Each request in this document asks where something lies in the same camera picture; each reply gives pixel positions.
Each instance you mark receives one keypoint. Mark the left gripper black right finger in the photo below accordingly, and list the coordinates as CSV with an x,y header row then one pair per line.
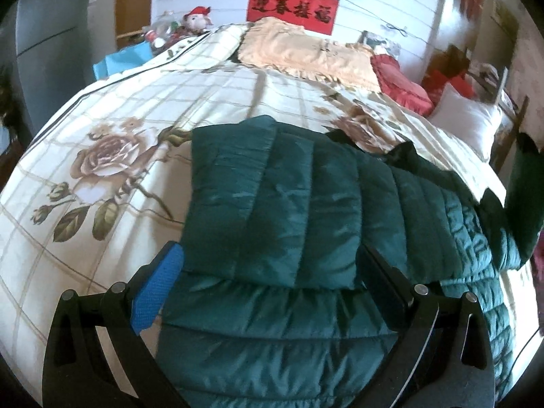
x,y
391,291

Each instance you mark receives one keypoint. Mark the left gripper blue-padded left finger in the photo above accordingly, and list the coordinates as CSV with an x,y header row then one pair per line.
x,y
149,288

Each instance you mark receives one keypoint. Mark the dark green quilted jacket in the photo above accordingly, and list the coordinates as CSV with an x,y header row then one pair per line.
x,y
268,312

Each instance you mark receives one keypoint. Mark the cream floral checked bedspread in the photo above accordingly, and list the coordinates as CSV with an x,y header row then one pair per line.
x,y
107,183

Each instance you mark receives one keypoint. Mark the white square pillow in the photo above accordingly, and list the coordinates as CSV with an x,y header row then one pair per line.
x,y
475,123

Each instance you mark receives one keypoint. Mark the red heart-shaped cushion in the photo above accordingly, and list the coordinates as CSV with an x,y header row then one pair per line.
x,y
399,87

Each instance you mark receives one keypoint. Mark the blue paper bag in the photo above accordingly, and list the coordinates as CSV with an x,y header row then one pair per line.
x,y
127,58

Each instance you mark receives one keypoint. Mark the wooden chair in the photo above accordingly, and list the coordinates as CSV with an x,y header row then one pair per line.
x,y
485,84

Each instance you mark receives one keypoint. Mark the framed photo on headboard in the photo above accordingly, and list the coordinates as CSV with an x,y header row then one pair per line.
x,y
379,44

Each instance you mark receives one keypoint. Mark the grey refrigerator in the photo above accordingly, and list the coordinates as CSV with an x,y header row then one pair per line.
x,y
42,58

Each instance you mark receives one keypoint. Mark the pig plush toy red hat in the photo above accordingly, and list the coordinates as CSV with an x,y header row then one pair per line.
x,y
197,20

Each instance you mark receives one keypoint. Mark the peach fringed pillow cover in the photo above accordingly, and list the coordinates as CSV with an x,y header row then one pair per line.
x,y
276,44

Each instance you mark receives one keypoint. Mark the red banner with black characters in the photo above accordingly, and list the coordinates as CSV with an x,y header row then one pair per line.
x,y
313,15

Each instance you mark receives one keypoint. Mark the scissors hanging on wall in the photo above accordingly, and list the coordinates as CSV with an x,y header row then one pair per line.
x,y
393,28

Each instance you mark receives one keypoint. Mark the framed picture on wall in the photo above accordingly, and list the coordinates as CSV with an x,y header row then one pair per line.
x,y
505,19

